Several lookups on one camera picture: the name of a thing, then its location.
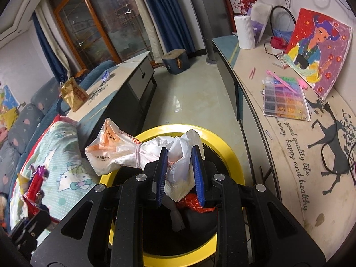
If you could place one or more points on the blue foil wrapper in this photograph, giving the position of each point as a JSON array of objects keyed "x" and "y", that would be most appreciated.
[{"x": 106, "y": 75}]

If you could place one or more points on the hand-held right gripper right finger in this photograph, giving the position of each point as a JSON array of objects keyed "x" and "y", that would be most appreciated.
[{"x": 198, "y": 172}]

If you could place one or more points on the purple candy wrapper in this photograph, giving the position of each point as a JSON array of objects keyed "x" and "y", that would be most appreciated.
[{"x": 41, "y": 171}]

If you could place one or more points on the pink tweezers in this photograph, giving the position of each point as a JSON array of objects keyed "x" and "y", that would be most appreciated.
[{"x": 252, "y": 73}]

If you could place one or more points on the white ribbed vase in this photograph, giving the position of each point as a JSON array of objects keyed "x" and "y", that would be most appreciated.
[{"x": 244, "y": 32}]

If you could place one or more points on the red cloth bundle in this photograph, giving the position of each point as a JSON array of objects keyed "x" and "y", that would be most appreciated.
[{"x": 279, "y": 42}]

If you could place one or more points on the grey tower fan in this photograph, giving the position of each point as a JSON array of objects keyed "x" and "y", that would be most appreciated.
[{"x": 205, "y": 19}]

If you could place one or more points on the grey coffee table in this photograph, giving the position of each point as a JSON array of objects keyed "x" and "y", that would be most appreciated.
[{"x": 122, "y": 75}]

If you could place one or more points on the gold paper bag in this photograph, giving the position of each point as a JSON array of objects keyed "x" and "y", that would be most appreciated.
[{"x": 73, "y": 94}]

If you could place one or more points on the dark long cabinet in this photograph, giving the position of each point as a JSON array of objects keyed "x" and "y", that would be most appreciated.
[{"x": 250, "y": 103}]

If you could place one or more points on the blue stool with wooden lid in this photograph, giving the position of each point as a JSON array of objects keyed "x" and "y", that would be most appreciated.
[{"x": 175, "y": 61}]

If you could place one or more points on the bead organizer box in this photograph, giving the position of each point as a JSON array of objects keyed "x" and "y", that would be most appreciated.
[{"x": 286, "y": 100}]

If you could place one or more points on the small purple canvas painting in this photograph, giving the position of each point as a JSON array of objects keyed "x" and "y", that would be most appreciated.
[{"x": 261, "y": 22}]

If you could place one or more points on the cartoon cat printed blanket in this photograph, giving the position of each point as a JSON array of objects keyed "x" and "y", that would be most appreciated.
[{"x": 64, "y": 169}]

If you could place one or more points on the blue curtain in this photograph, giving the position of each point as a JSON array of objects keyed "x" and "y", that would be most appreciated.
[
  {"x": 167, "y": 14},
  {"x": 52, "y": 50}
]

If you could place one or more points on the red crumpled wrapper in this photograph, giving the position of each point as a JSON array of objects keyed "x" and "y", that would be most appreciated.
[{"x": 192, "y": 201}]

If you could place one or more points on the yellow round bin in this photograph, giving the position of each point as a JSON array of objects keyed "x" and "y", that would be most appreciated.
[{"x": 222, "y": 150}]

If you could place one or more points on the pink elastic band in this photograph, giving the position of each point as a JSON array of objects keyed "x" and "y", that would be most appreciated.
[{"x": 137, "y": 154}]

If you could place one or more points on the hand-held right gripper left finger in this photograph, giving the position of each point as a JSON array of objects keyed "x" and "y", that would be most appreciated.
[{"x": 162, "y": 172}]

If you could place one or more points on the country map poster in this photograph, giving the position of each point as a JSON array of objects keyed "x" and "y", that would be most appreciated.
[{"x": 8, "y": 97}]

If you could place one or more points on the blue-grey sofa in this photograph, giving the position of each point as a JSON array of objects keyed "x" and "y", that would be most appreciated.
[{"x": 27, "y": 122}]

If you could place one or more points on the large colourful figure painting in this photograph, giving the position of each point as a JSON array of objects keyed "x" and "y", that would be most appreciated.
[{"x": 319, "y": 52}]

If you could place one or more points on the pink pen tool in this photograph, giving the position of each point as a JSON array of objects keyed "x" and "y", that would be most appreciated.
[{"x": 279, "y": 80}]

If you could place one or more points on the white plastic bag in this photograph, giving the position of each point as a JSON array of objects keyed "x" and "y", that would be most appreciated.
[{"x": 111, "y": 150}]

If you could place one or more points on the red snack packet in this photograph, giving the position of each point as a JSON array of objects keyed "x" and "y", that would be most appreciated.
[{"x": 32, "y": 190}]

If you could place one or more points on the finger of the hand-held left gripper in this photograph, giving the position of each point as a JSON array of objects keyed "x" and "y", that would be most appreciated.
[{"x": 41, "y": 199}]

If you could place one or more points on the yellow cushion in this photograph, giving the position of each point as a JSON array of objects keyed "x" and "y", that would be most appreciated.
[{"x": 10, "y": 118}]

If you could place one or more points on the wooden framed window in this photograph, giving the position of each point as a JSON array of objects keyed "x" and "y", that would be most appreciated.
[{"x": 103, "y": 19}]

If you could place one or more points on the black hoop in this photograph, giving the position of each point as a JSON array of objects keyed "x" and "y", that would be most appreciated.
[{"x": 273, "y": 12}]

